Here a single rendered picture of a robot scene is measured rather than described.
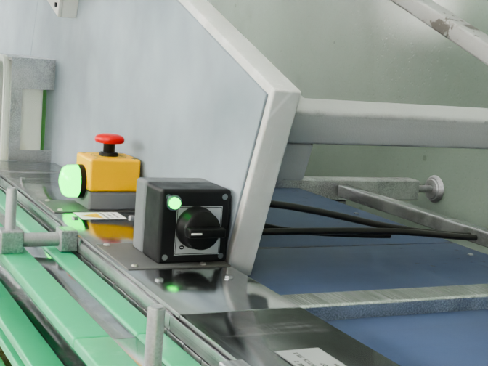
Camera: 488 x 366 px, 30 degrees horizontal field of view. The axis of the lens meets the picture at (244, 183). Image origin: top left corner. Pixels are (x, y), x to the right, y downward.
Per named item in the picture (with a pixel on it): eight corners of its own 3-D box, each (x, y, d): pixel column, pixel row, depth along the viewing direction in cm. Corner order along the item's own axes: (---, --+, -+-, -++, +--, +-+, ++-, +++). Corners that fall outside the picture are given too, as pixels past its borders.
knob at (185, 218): (213, 247, 97) (226, 255, 94) (173, 248, 95) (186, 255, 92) (216, 205, 96) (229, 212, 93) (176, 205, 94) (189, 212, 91)
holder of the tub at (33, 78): (27, 192, 184) (-12, 192, 180) (33, 55, 180) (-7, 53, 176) (49, 209, 168) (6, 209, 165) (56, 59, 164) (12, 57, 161)
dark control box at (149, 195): (200, 245, 105) (131, 247, 102) (205, 177, 104) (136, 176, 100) (231, 262, 98) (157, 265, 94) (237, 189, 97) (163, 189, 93)
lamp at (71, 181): (76, 194, 125) (54, 194, 124) (78, 162, 124) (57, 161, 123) (86, 200, 121) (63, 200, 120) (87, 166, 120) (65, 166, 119)
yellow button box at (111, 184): (124, 201, 130) (73, 201, 126) (128, 149, 128) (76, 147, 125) (141, 210, 123) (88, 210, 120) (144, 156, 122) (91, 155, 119)
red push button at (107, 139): (89, 156, 125) (91, 131, 124) (118, 156, 126) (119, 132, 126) (98, 160, 121) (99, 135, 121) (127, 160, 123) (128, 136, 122)
